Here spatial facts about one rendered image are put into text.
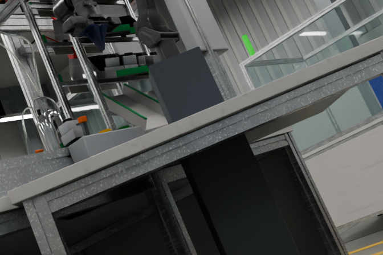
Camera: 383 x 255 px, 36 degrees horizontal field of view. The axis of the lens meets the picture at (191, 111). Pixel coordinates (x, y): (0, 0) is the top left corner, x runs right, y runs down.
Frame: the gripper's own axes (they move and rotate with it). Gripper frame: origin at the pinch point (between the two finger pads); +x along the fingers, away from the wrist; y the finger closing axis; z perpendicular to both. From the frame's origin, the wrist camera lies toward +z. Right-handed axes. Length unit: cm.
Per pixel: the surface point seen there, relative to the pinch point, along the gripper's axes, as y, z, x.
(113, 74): -15.3, 14.2, 5.1
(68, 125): 6.9, 17.9, 18.5
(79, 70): -18.2, 31.3, -5.2
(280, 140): -62, -4, 44
